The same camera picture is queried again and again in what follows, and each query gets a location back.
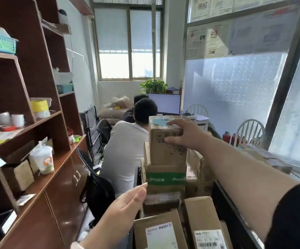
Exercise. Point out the person's left hand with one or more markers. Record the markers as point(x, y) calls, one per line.
point(116, 220)

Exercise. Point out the person's right hand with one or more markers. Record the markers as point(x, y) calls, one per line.
point(191, 136)

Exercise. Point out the clear-taped brown cardboard box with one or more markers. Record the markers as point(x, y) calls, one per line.
point(196, 163)

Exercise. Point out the symbol-printed worn cardboard box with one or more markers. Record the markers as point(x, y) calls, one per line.
point(165, 155)

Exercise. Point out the white-taped brown cardboard box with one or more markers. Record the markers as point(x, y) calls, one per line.
point(161, 198)

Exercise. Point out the cardboard parcel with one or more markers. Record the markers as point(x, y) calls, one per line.
point(202, 187)
point(266, 158)

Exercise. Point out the black plastic crate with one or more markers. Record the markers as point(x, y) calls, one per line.
point(230, 212)

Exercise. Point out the small cardboard box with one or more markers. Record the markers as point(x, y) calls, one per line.
point(22, 176)

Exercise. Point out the person's right forearm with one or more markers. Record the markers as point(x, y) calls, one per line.
point(243, 184)

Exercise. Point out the person's black sleeve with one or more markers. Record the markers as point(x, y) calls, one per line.
point(295, 220)

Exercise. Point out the brown wooden shelf unit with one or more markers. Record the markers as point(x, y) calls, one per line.
point(22, 88)

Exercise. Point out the white printer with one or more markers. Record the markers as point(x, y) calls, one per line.
point(199, 121)

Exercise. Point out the white wooden chair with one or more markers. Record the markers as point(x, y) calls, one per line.
point(250, 124)
point(196, 108)

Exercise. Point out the black backpack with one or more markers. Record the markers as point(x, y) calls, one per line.
point(100, 197)

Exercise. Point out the computer monitor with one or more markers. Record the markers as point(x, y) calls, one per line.
point(164, 103)

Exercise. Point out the frosted glass partition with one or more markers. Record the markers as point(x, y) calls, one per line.
point(230, 95)

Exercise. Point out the green potted plant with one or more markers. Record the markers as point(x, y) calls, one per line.
point(154, 85)

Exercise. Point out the beige sack pile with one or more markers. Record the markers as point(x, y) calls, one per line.
point(116, 108)

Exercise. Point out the small white paper slip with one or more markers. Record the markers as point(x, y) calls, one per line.
point(25, 199)

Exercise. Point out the plastic drink cup in bag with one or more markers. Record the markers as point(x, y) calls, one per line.
point(43, 160)

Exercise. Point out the red-lidded jar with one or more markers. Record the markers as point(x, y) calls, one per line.
point(70, 133)

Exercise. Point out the grey mesh chair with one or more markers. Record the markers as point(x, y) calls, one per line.
point(91, 121)

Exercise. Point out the pasted newspaper sheets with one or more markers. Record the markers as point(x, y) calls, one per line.
point(243, 36)

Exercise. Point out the window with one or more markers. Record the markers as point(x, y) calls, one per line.
point(113, 49)

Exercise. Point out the yellow packet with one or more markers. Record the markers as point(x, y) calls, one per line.
point(39, 107)

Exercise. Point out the white tape roll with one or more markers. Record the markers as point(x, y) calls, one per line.
point(18, 120)

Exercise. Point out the grey tape roll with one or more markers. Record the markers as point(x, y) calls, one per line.
point(4, 118)

